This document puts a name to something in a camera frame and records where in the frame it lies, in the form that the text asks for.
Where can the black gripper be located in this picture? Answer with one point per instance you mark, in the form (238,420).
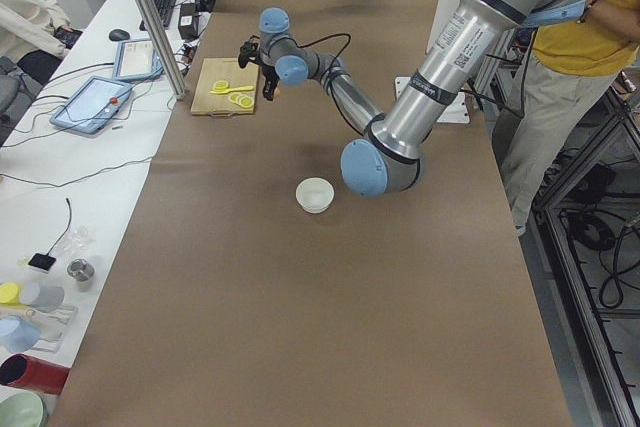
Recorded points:
(269,80)

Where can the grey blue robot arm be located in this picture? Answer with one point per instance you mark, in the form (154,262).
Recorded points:
(387,156)

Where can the black power adapter box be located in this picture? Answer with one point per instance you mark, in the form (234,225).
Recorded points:
(188,24)

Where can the yellow plastic knife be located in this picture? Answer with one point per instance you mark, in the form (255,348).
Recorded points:
(228,90)

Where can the wooden cutting board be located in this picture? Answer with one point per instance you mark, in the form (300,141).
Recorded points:
(215,69)

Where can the lemon slice toy front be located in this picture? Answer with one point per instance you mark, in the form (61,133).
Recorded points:
(220,86)

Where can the white bowl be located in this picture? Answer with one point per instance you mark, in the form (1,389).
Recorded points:
(314,195)

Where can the blue teach pendant far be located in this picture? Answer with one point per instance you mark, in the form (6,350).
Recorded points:
(136,60)

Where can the blue teach pendant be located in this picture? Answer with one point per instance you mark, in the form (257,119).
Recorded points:
(136,60)
(92,106)

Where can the black keyboard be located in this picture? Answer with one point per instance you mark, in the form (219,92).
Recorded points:
(165,3)

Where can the black computer mouse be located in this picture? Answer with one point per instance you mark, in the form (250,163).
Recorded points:
(117,35)

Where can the blue teach pendant near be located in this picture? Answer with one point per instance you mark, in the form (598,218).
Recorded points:
(92,106)

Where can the person in white sweater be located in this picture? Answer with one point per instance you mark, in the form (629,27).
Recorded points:
(36,35)

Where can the small metal cylinder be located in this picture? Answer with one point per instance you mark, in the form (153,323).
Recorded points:
(83,274)

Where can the person in yellow shirt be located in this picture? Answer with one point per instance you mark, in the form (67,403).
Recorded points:
(570,67)

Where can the small black square device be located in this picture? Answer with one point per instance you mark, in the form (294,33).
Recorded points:
(42,262)

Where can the grey cup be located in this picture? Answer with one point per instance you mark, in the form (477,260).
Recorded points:
(45,298)

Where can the yellow cup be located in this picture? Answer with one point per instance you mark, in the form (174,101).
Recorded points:
(10,293)

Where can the light blue cup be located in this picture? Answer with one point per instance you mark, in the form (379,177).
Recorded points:
(18,335)

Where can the red cylinder cup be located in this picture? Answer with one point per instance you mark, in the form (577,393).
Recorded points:
(31,373)

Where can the green bowl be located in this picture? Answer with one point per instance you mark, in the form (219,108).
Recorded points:
(24,409)

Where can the aluminium frame post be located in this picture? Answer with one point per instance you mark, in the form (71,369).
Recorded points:
(160,41)

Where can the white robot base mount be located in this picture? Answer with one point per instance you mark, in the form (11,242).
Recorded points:
(457,112)

